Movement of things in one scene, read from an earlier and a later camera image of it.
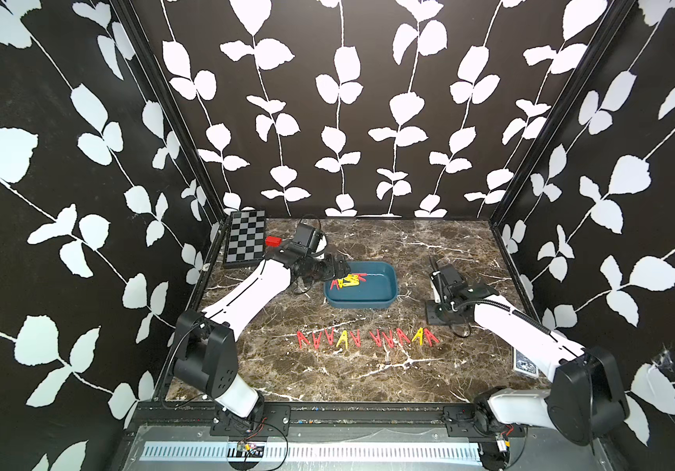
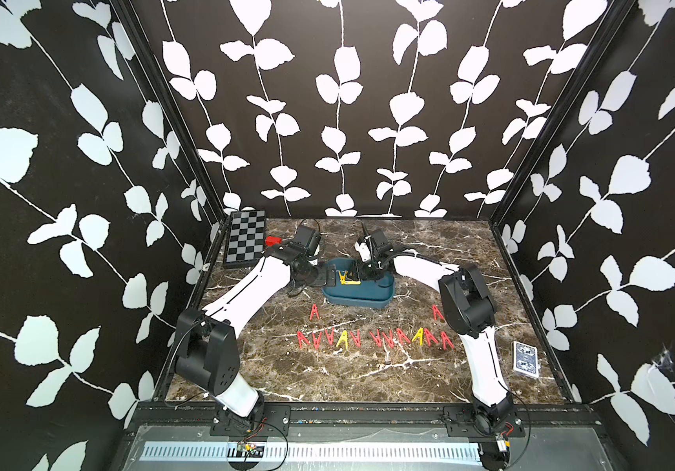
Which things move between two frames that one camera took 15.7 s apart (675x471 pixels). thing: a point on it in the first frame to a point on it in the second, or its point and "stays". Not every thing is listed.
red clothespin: (357, 340) stays
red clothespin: (377, 338) stays
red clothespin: (300, 337) stays
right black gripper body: (439, 313) to (370, 269)
